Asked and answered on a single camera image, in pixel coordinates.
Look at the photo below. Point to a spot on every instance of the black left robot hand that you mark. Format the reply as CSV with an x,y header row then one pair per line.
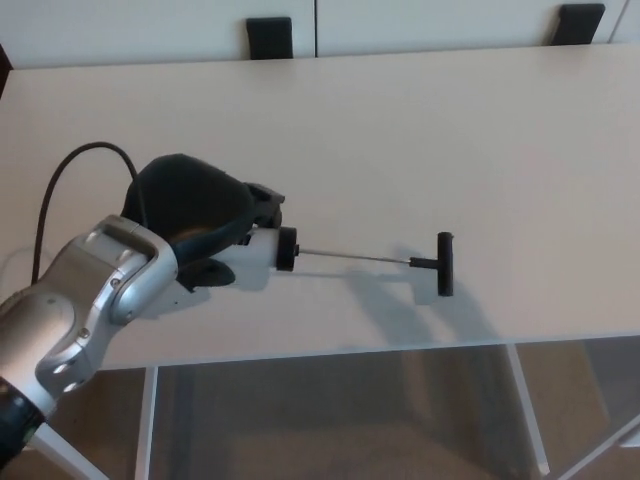
x,y
190,200

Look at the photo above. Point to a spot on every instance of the right black wall bracket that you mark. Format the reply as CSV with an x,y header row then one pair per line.
x,y
579,25

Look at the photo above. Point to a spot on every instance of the left black wall bracket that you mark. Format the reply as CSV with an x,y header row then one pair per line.
x,y
270,39

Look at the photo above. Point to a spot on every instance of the black wall bracket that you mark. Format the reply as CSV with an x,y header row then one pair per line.
x,y
270,39
579,25

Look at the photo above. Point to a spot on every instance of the white Franklin air pump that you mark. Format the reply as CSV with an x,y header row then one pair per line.
x,y
260,250

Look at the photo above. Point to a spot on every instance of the white desk leg frame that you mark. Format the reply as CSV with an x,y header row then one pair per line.
x,y
530,400
146,425

